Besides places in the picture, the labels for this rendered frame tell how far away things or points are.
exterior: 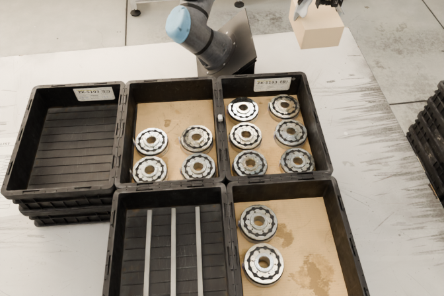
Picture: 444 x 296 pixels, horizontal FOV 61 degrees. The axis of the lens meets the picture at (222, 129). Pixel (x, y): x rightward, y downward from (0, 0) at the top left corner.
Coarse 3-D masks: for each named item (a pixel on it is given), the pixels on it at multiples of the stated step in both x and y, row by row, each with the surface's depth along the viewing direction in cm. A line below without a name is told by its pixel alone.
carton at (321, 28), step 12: (312, 12) 114; (324, 12) 114; (336, 12) 114; (300, 24) 113; (312, 24) 110; (324, 24) 111; (336, 24) 111; (300, 36) 114; (312, 36) 112; (324, 36) 112; (336, 36) 113
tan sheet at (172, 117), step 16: (144, 112) 128; (160, 112) 128; (176, 112) 128; (192, 112) 128; (208, 112) 128; (144, 128) 124; (160, 128) 124; (176, 128) 124; (208, 128) 124; (176, 144) 120; (176, 160) 116; (176, 176) 113
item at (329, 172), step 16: (304, 80) 123; (224, 112) 115; (224, 128) 113; (320, 128) 111; (224, 144) 108; (320, 144) 108; (224, 160) 105; (240, 176) 102; (256, 176) 102; (272, 176) 102; (288, 176) 102
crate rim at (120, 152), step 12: (132, 84) 123; (216, 84) 122; (216, 96) 119; (216, 108) 116; (216, 120) 113; (120, 132) 110; (216, 132) 111; (120, 144) 108; (120, 156) 107; (120, 168) 103; (120, 180) 101; (168, 180) 101; (180, 180) 101; (192, 180) 101; (204, 180) 101; (216, 180) 101
